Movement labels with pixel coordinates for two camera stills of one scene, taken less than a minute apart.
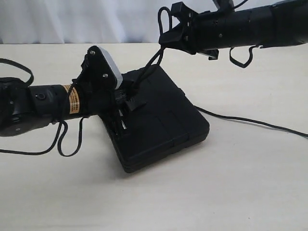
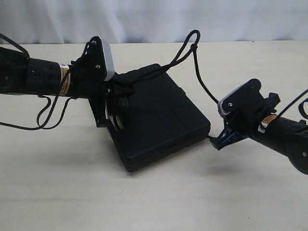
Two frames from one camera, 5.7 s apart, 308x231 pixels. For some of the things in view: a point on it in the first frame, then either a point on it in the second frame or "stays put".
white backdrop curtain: (95, 21) stays put
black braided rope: (154, 64) -> (195, 52)
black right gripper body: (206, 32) -> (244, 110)
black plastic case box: (168, 121) stays put
